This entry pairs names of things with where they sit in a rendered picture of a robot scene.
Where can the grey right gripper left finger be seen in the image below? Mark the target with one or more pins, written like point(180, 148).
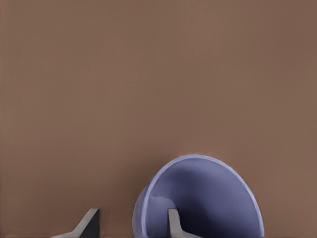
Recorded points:
point(88, 224)

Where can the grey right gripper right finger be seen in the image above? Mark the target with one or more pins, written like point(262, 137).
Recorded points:
point(174, 224)

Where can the blue cup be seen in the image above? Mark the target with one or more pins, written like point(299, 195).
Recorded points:
point(210, 188)

